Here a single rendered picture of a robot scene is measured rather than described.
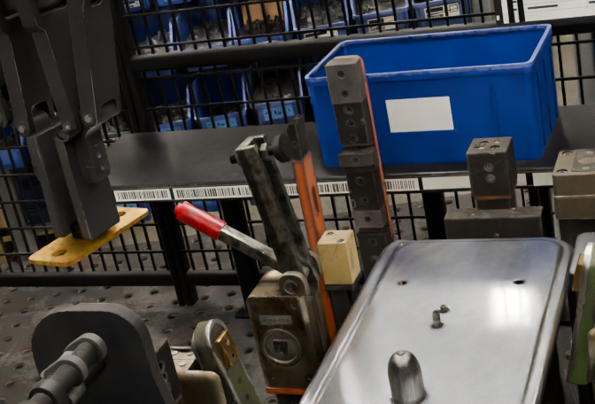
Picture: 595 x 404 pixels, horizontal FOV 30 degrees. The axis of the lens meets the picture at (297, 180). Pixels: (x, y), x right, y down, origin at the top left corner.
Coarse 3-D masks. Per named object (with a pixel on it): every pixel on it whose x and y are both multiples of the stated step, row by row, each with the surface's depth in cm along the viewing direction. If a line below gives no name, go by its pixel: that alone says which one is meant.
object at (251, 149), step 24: (240, 144) 112; (264, 144) 112; (288, 144) 112; (264, 168) 112; (264, 192) 112; (264, 216) 114; (288, 216) 116; (288, 240) 114; (288, 264) 115; (312, 264) 118
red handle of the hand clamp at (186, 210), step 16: (176, 208) 118; (192, 208) 118; (192, 224) 118; (208, 224) 117; (224, 224) 118; (224, 240) 118; (240, 240) 117; (256, 240) 118; (256, 256) 117; (272, 256) 117
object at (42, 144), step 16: (48, 128) 71; (32, 144) 70; (48, 144) 70; (48, 160) 70; (48, 176) 70; (64, 176) 71; (48, 192) 71; (64, 192) 72; (48, 208) 71; (64, 208) 72; (64, 224) 72
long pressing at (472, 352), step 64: (384, 256) 130; (448, 256) 128; (512, 256) 125; (384, 320) 117; (448, 320) 115; (512, 320) 113; (320, 384) 108; (384, 384) 106; (448, 384) 104; (512, 384) 102
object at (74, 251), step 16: (128, 208) 76; (144, 208) 75; (128, 224) 73; (64, 240) 72; (80, 240) 72; (96, 240) 71; (32, 256) 71; (48, 256) 70; (64, 256) 70; (80, 256) 69
